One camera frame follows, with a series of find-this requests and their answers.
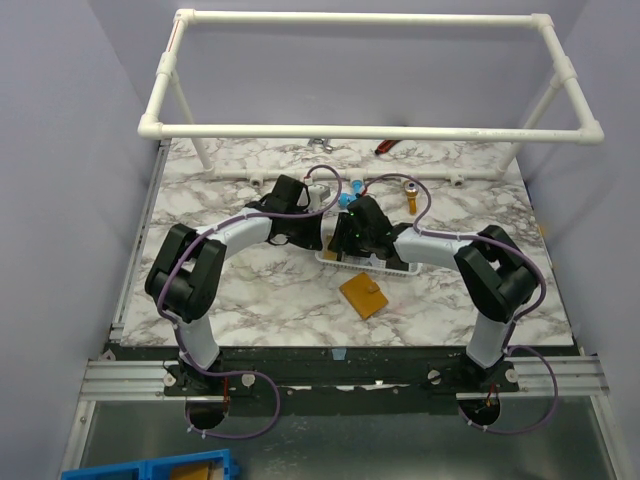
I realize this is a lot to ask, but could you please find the white plastic basket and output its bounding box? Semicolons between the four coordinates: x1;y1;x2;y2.
315;233;422;277

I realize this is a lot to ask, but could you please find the tan leather card holder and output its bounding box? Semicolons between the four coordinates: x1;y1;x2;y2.
339;273;388;320

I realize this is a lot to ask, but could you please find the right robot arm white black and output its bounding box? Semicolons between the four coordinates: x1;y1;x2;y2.
328;196;546;392

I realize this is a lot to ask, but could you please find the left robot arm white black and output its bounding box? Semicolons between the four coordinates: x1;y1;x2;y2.
145;175;330;395

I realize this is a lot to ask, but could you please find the blue pipe valve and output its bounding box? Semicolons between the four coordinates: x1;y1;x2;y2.
338;180;364;210

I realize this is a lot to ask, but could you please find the gold pipe valve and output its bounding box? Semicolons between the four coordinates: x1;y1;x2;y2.
403;180;420;215

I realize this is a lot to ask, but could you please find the metal clamp fitting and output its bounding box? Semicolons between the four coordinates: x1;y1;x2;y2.
307;138;333;153

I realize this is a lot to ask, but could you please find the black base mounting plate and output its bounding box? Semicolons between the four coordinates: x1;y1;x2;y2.
164;347;519;417

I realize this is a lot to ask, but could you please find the blue plastic bin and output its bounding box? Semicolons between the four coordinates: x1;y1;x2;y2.
61;449;240;480

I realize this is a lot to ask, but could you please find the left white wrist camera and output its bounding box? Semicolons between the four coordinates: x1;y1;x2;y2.
307;184;331;211

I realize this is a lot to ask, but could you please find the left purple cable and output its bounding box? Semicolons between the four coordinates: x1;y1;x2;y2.
156;164;345;441

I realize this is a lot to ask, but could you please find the purple cable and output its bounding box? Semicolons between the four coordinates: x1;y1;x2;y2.
156;164;345;441
362;172;560;434

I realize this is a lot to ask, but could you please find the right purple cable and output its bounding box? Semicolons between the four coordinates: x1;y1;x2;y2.
362;172;560;434

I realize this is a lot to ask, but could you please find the red handled tool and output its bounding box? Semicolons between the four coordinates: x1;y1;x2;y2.
374;140;399;155

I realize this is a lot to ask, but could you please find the white PVC pipe frame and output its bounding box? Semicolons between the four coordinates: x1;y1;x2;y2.
138;9;605;184

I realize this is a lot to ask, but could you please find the aluminium rail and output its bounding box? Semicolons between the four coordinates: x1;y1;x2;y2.
80;361;166;402

